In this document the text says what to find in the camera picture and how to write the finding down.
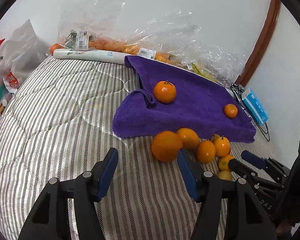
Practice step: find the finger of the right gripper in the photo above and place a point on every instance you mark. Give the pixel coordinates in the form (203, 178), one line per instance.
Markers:
(253, 160)
(242, 170)

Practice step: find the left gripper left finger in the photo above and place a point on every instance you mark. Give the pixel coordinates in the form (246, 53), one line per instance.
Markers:
(49, 217)

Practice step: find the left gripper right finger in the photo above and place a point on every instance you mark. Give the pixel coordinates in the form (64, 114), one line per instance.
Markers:
(246, 218)

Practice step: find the yellow lemon fruit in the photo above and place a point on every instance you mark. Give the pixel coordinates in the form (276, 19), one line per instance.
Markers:
(223, 163)

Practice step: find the large orange mandarin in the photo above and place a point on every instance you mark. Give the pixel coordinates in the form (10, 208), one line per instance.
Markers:
(230, 111)

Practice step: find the large orange fruit pile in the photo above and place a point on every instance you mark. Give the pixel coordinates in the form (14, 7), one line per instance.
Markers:
(165, 146)

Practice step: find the small orange with stem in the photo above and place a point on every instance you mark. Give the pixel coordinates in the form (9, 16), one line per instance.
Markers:
(164, 92)

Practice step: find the green-yellow small fruit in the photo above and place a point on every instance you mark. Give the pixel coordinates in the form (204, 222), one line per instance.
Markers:
(225, 175)

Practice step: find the orange kumquat far left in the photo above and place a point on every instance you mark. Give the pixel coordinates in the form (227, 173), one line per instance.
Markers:
(222, 145)

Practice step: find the orange kumquat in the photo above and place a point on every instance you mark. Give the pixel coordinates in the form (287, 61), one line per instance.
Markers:
(222, 145)
(206, 152)

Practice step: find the greenish fruit upper pile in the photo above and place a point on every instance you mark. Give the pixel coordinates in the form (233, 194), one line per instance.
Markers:
(214, 137)

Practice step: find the orange kumquat top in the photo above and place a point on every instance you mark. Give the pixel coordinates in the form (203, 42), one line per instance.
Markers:
(206, 152)

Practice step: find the blue tissue pack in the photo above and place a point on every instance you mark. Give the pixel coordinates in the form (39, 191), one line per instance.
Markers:
(255, 106)

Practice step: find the striped bed quilt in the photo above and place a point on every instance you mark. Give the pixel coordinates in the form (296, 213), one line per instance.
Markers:
(59, 124)

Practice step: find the purple towel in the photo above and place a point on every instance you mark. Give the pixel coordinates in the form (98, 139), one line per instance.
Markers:
(198, 105)

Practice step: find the white rolled paper tube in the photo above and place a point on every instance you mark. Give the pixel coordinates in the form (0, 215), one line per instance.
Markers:
(91, 55)

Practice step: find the white plastic bag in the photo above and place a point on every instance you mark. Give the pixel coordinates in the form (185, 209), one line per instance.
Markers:
(20, 55)

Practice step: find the clear plastic fruit bags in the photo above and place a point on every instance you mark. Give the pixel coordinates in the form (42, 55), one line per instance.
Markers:
(172, 39)

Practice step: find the brown wooden door frame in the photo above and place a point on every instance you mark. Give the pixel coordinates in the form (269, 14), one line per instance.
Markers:
(261, 44)

